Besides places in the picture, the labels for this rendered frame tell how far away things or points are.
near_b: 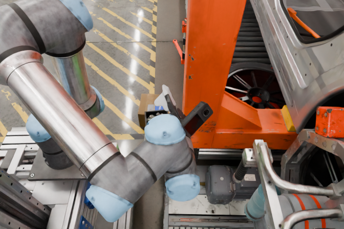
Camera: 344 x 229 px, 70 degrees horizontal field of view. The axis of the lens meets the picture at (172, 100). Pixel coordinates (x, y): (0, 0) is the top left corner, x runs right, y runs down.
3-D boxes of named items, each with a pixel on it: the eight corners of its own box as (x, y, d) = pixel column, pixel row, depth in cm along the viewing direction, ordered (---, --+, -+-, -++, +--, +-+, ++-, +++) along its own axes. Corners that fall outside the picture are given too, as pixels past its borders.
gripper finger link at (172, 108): (162, 94, 72) (173, 120, 68) (166, 92, 71) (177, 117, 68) (169, 98, 76) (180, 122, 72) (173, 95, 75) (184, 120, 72)
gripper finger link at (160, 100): (147, 90, 76) (157, 115, 72) (162, 80, 74) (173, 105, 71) (151, 92, 79) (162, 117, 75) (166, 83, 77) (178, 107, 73)
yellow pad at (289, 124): (315, 132, 121) (320, 127, 117) (287, 132, 121) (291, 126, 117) (306, 110, 130) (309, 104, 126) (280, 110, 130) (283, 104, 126)
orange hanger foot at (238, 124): (307, 151, 132) (340, 112, 105) (210, 149, 132) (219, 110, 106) (297, 125, 143) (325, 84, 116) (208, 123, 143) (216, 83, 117)
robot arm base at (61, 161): (39, 169, 93) (27, 158, 86) (51, 136, 103) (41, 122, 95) (79, 169, 93) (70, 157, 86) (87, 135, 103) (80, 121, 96)
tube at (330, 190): (335, 200, 70) (356, 186, 62) (268, 199, 71) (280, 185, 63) (313, 146, 82) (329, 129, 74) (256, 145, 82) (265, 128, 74)
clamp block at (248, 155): (269, 167, 85) (274, 161, 81) (243, 167, 85) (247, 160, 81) (266, 155, 88) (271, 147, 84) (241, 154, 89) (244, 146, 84)
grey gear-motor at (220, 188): (271, 214, 152) (292, 195, 125) (203, 213, 153) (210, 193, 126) (264, 186, 164) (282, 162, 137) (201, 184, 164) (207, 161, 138)
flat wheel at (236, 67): (318, 141, 164) (336, 120, 146) (228, 166, 153) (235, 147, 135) (267, 75, 206) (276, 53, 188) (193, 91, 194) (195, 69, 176)
